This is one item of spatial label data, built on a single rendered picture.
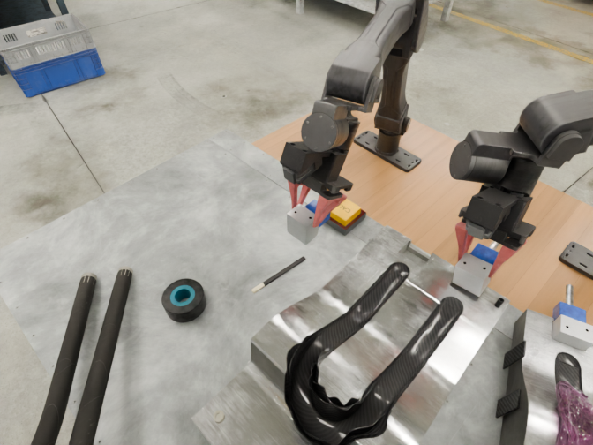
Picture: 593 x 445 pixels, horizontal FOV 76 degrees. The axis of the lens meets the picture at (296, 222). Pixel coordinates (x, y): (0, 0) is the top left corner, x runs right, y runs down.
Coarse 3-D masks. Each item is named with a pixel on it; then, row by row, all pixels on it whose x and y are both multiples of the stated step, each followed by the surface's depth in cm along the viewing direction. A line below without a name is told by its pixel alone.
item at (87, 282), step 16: (80, 288) 75; (80, 304) 72; (80, 320) 69; (64, 336) 66; (80, 336) 67; (64, 352) 63; (64, 368) 61; (64, 384) 60; (48, 400) 57; (64, 400) 58
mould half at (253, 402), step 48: (384, 240) 76; (336, 288) 69; (432, 288) 68; (288, 336) 57; (384, 336) 63; (480, 336) 63; (240, 384) 60; (336, 384) 53; (432, 384) 57; (240, 432) 55; (288, 432) 55; (384, 432) 49
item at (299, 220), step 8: (312, 200) 75; (296, 208) 72; (304, 208) 72; (312, 208) 74; (288, 216) 71; (296, 216) 70; (304, 216) 70; (312, 216) 70; (328, 216) 75; (288, 224) 73; (296, 224) 71; (304, 224) 69; (312, 224) 70; (320, 224) 74; (296, 232) 72; (304, 232) 70; (312, 232) 72; (304, 240) 72
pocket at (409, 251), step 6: (408, 246) 77; (402, 252) 77; (408, 252) 77; (414, 252) 77; (420, 252) 76; (408, 258) 76; (414, 258) 76; (420, 258) 76; (426, 258) 75; (420, 264) 75
